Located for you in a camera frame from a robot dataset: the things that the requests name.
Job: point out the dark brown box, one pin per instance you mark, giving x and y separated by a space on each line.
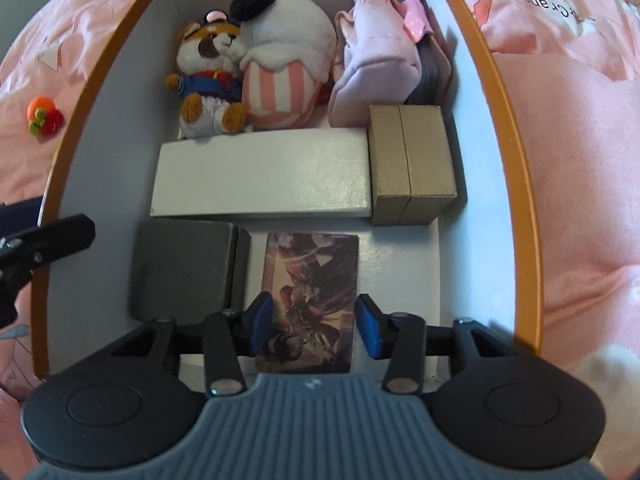
185 265

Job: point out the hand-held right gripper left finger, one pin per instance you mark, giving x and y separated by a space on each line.
261 325

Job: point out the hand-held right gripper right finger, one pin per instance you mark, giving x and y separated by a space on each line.
367 330

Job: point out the pink fabric pouch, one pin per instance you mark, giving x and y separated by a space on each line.
375 60

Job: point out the orange storage box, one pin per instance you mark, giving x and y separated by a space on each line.
85 185

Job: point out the printed card box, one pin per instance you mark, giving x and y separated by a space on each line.
310 270

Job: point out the gold cardboard box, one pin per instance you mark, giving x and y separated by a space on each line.
415 160

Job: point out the brown dog plush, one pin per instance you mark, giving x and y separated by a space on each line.
210 45

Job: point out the orange red crochet toy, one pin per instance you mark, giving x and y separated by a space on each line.
42 110

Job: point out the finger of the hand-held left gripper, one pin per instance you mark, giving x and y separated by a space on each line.
60 240

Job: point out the white plush with black hat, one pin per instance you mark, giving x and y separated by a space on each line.
290 30

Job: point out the long white box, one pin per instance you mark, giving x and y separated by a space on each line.
260 175

